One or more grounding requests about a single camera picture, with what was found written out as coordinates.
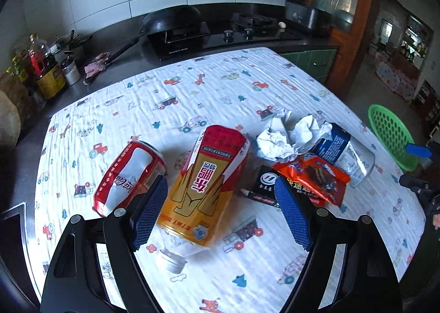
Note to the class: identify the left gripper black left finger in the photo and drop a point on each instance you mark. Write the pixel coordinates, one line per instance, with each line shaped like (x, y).
(147, 212)

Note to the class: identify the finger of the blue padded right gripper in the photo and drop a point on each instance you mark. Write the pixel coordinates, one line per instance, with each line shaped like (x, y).
(418, 151)

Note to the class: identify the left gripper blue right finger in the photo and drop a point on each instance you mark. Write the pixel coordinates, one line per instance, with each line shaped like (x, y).
(297, 210)

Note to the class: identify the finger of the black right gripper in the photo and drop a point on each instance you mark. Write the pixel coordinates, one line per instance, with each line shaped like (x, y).
(418, 186)

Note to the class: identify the black small box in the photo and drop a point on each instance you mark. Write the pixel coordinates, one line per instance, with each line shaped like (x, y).
(263, 189)

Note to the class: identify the orange snack wrapper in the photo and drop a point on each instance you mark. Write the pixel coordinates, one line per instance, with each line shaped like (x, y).
(318, 176)

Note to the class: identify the red yellow drink carton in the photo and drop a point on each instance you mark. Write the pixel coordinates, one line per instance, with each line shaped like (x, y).
(190, 217)

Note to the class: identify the red cola can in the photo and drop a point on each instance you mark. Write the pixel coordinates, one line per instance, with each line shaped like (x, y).
(132, 173)

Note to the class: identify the white paper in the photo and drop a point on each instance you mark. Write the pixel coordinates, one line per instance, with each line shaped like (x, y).
(286, 136)

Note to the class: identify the silver blue drink can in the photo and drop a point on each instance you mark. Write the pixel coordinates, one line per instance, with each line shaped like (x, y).
(345, 152)

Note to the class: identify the green kitchen cabinets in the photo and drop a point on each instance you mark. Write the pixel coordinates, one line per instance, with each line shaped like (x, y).
(317, 63)

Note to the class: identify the green plastic waste basket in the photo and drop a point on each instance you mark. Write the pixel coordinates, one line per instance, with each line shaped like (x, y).
(393, 134)

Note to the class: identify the white patterned tablecloth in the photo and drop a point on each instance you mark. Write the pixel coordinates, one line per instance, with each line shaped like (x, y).
(360, 250)

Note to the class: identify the polka dot play tent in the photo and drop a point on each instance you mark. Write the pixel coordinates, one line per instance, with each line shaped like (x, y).
(395, 80)

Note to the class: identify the white condiment jar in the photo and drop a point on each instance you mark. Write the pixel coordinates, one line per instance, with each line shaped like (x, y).
(71, 71)

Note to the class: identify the pink cloth on counter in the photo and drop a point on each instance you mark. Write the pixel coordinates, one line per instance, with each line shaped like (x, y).
(96, 66)

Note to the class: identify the brown sack on counter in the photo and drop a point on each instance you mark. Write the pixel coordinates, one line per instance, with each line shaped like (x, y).
(15, 109)

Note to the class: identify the wooden glass display cabinet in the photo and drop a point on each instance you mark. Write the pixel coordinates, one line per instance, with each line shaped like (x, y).
(352, 24)

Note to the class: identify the black gas stove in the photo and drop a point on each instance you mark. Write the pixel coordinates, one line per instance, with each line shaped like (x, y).
(241, 29)

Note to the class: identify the black rice cooker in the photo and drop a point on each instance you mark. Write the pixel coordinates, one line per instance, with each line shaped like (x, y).
(307, 18)

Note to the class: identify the black wok with handle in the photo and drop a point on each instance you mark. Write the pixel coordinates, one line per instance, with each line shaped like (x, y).
(165, 27)

